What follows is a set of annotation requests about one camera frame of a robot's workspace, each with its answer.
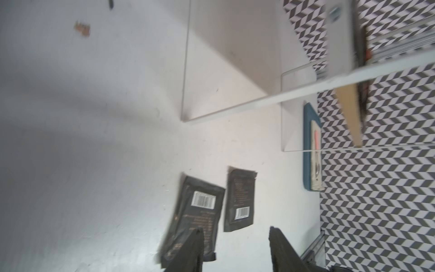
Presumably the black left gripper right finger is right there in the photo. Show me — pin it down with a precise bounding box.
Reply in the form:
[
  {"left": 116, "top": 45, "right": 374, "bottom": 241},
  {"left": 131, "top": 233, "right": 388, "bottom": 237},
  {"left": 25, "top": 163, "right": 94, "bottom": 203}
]
[{"left": 268, "top": 227, "right": 310, "bottom": 272}]

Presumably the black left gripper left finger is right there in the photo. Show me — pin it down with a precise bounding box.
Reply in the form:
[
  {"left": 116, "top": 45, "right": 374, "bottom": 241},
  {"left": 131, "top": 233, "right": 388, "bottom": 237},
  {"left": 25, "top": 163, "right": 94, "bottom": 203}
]
[{"left": 165, "top": 228, "right": 205, "bottom": 272}]

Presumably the black tea bag with barcode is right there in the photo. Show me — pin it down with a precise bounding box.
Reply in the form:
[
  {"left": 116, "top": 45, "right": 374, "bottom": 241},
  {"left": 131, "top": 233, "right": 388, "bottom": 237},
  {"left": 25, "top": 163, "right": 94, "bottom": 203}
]
[{"left": 224, "top": 167, "right": 257, "bottom": 232}]

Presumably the white wooden two-tier shelf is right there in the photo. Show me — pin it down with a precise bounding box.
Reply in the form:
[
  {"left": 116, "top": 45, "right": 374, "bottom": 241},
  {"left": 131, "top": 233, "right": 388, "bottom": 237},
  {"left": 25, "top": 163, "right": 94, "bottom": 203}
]
[{"left": 179, "top": 0, "right": 435, "bottom": 153}]

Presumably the beige folded cloth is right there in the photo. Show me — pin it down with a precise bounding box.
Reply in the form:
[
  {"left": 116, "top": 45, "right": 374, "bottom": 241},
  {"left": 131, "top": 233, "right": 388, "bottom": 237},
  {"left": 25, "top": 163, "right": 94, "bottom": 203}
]
[{"left": 310, "top": 120, "right": 325, "bottom": 192}]

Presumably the teal rectangular tray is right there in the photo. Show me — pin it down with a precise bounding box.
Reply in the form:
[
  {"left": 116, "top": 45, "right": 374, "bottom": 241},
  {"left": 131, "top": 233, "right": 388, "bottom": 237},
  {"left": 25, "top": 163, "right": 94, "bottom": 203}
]
[{"left": 303, "top": 103, "right": 322, "bottom": 192}]

